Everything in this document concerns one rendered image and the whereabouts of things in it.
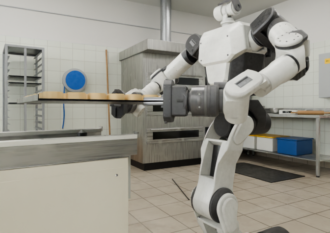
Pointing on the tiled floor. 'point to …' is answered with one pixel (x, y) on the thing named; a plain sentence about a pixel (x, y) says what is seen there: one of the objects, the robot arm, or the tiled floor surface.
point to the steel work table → (316, 139)
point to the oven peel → (107, 91)
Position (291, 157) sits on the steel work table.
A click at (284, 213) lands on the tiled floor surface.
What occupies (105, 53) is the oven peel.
